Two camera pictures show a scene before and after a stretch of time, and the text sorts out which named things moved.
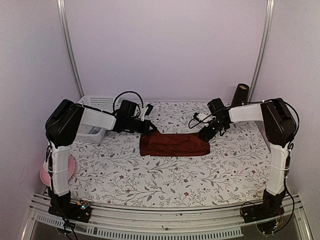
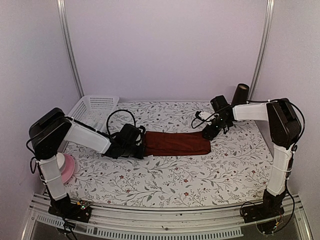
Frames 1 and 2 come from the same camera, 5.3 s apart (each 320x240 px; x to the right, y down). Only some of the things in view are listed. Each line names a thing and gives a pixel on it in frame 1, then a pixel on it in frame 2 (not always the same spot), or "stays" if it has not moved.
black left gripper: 146,129 -> 141,154
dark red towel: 156,144 stays
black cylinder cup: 241,94 stays
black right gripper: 207,135 stays
